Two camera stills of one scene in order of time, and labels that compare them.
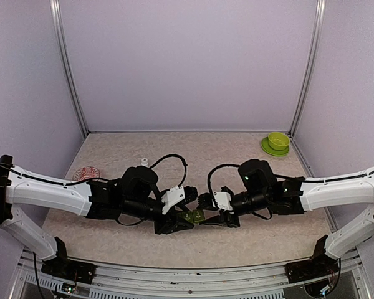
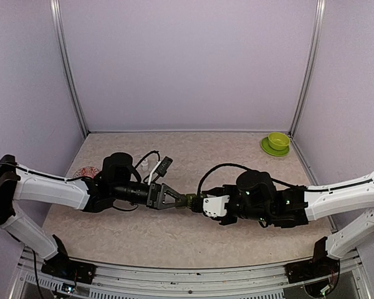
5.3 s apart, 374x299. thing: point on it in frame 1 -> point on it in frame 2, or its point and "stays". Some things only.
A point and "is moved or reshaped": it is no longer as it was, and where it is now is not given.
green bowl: [279, 141] stays
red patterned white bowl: [85, 173] stays
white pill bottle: [144, 161] stays
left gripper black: [169, 224] -> [161, 190]
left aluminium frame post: [58, 20] stays
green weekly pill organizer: [194, 216] is moved or reshaped
